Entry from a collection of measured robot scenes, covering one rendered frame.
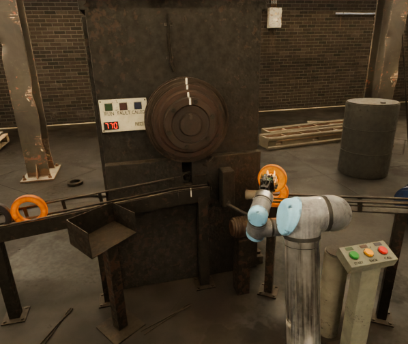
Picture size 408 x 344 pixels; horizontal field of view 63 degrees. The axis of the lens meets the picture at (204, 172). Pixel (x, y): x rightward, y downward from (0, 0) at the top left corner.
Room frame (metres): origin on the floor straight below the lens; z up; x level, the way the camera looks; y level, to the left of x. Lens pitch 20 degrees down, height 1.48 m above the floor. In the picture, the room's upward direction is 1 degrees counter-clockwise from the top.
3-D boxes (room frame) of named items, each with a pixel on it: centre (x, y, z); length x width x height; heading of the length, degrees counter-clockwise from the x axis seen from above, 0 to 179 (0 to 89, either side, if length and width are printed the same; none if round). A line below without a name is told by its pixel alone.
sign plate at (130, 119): (1.87, 0.44, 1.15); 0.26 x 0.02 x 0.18; 103
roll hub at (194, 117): (1.75, 0.07, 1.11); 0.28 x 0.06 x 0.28; 103
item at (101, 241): (1.47, 0.52, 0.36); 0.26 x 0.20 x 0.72; 138
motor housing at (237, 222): (1.79, -0.26, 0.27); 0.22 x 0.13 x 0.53; 103
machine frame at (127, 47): (2.26, 0.18, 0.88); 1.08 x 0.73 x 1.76; 103
